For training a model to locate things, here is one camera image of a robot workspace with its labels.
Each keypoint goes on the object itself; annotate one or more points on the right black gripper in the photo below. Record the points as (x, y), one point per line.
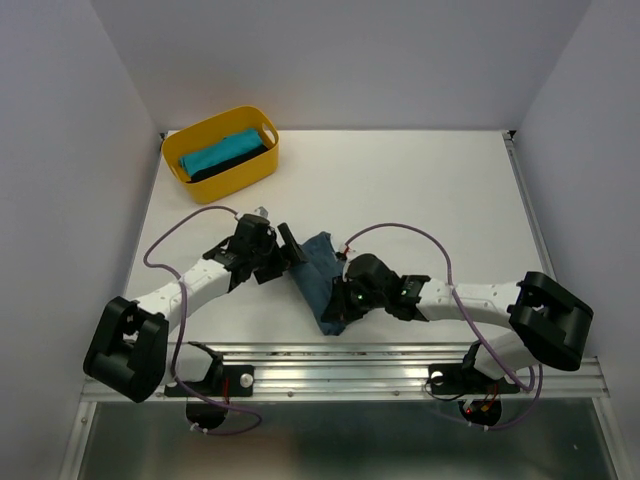
(338, 309)

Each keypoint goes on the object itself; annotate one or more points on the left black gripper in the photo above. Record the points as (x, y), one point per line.
(278, 265)

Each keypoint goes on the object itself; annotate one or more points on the dark blue-grey t shirt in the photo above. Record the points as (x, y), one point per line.
(314, 278)

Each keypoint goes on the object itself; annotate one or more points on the yellow plastic basket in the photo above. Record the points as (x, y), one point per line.
(212, 130)

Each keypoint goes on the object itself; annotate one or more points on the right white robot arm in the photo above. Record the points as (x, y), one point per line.
(544, 323)

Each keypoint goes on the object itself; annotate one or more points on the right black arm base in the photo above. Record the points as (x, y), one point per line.
(456, 380)

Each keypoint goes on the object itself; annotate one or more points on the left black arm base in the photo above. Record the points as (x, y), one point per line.
(204, 372)

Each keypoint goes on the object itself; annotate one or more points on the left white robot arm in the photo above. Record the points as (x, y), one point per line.
(130, 350)

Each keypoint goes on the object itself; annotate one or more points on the rolled black t shirt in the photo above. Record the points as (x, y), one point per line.
(211, 166)

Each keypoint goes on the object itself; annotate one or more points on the rolled teal t shirt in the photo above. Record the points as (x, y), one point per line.
(230, 146)

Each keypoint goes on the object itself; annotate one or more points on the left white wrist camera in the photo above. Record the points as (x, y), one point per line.
(262, 212)

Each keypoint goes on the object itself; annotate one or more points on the aluminium front rail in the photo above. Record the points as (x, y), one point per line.
(361, 372)

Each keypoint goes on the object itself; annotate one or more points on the aluminium rail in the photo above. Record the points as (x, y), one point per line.
(361, 372)
(539, 241)

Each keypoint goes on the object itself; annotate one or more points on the aluminium right side rail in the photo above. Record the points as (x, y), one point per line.
(539, 241)

